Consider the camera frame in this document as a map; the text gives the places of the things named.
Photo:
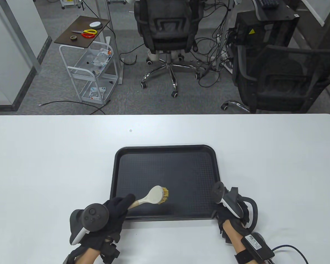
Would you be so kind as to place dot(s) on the black mesh office chair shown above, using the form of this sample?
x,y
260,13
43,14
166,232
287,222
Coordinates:
x,y
277,82

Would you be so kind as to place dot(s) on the black keyboard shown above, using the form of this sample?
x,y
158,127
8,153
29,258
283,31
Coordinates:
x,y
268,3

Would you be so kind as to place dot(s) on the white round disc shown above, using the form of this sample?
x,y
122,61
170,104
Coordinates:
x,y
95,24

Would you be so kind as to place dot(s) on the dark brown board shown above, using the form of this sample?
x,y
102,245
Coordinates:
x,y
82,41

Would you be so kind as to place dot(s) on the black computer tower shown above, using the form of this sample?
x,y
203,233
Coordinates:
x,y
277,24

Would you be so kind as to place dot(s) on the clear plastic bag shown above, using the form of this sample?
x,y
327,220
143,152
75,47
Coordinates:
x,y
101,56
96,92

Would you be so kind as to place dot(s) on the person's right hand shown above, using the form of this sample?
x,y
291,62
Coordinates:
x,y
225,217

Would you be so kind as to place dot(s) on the black box with white label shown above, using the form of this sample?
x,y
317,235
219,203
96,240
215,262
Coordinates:
x,y
255,243

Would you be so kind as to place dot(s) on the white metal desk leg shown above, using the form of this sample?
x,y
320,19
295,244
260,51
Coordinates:
x,y
114,44

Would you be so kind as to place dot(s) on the black padded office chair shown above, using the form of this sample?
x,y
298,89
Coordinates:
x,y
167,27

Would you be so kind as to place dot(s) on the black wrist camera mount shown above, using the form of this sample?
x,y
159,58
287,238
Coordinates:
x,y
110,251

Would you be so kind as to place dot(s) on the black plastic tray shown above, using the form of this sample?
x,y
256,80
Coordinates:
x,y
181,170

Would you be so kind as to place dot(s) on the person's left hand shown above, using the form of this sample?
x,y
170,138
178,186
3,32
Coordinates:
x,y
117,211

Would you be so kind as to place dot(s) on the person's right forearm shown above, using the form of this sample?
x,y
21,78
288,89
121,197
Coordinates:
x,y
236,236

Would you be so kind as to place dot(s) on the white power strip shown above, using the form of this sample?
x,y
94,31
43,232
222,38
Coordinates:
x,y
222,60

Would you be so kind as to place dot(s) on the white pot brush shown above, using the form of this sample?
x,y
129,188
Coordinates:
x,y
154,194

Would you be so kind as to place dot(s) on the black and white controller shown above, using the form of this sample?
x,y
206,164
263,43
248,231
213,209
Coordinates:
x,y
220,192
95,214

